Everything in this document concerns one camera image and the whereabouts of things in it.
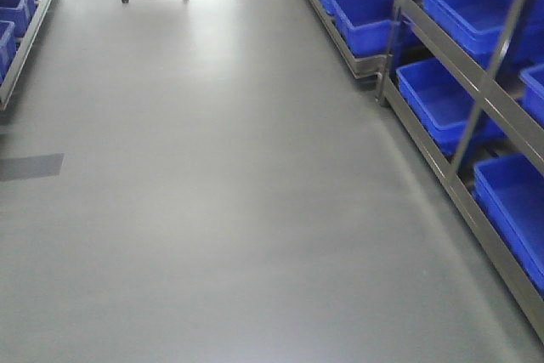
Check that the blue bin lower shelf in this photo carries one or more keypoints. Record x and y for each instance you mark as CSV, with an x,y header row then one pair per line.
x,y
439,101
509,189

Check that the steel shelf rack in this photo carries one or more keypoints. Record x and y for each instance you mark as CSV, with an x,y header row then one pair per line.
x,y
24,47
465,79

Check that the blue bin upper shelf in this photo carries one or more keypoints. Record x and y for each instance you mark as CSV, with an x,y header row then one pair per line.
x,y
475,25

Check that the left steel shelf rack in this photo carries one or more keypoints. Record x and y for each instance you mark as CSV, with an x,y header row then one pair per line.
x,y
24,47

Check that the blue bin left rack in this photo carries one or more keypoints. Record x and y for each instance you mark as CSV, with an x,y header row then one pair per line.
x,y
20,13

